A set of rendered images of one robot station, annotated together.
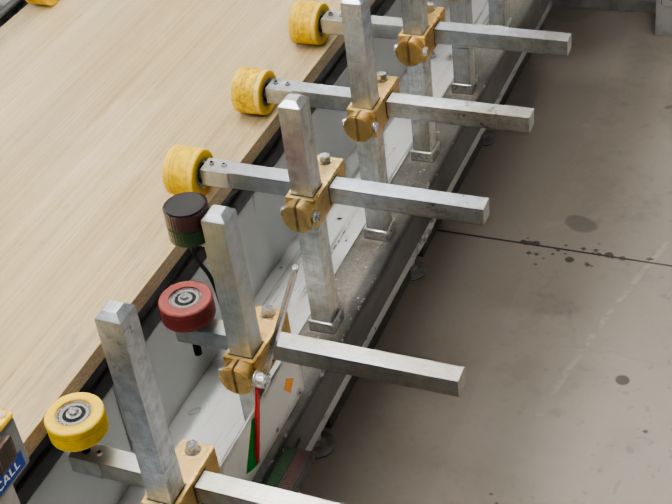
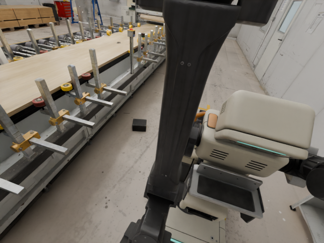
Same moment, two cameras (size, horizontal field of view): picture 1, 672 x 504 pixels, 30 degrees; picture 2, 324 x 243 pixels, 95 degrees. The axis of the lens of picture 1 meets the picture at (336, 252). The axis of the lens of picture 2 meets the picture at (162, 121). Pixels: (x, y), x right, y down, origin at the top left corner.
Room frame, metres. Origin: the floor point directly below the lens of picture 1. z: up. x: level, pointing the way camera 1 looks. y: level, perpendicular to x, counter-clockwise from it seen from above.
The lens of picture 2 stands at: (-1.16, 0.44, 1.56)
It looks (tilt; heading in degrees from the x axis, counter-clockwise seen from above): 40 degrees down; 344
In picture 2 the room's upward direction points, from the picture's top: 8 degrees clockwise
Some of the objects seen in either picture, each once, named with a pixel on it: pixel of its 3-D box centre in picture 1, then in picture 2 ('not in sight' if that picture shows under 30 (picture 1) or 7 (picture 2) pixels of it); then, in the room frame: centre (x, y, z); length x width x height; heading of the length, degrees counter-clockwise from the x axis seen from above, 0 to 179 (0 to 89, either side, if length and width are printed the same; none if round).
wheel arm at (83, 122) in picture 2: not in sight; (67, 118); (-0.22, 0.87, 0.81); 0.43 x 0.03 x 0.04; 63
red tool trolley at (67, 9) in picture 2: not in sight; (64, 10); (9.29, 3.51, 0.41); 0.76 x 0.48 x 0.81; 160
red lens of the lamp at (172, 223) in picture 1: (186, 212); not in sight; (1.35, 0.19, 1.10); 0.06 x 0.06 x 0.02
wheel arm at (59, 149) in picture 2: not in sight; (35, 141); (-0.45, 0.99, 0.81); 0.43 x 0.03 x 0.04; 63
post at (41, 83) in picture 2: not in sight; (53, 111); (-0.24, 0.94, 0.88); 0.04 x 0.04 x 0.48; 63
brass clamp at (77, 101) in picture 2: not in sight; (82, 98); (0.01, 0.81, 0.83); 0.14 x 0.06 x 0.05; 153
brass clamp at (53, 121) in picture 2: not in sight; (59, 117); (-0.22, 0.93, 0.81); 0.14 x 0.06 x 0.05; 153
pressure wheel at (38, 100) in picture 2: not in sight; (42, 106); (-0.13, 1.05, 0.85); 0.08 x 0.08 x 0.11
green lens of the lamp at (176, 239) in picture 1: (190, 227); not in sight; (1.35, 0.19, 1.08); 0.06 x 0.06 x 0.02
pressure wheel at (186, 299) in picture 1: (191, 324); not in sight; (1.41, 0.23, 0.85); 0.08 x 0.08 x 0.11
